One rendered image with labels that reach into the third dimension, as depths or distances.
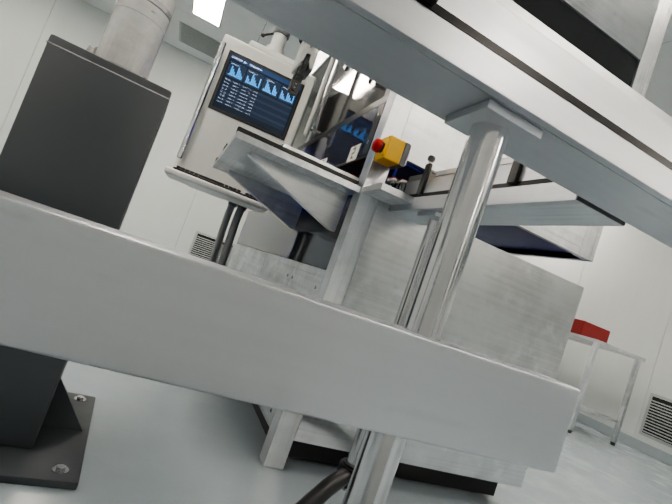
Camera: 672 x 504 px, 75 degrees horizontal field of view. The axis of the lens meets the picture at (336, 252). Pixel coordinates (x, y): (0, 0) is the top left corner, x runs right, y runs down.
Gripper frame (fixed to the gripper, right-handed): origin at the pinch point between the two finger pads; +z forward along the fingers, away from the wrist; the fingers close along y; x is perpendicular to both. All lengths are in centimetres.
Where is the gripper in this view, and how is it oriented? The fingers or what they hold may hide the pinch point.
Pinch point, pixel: (293, 87)
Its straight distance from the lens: 147.5
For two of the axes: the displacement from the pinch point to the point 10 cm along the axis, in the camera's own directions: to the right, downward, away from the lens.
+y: -3.5, -0.6, 9.3
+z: -3.4, 9.4, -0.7
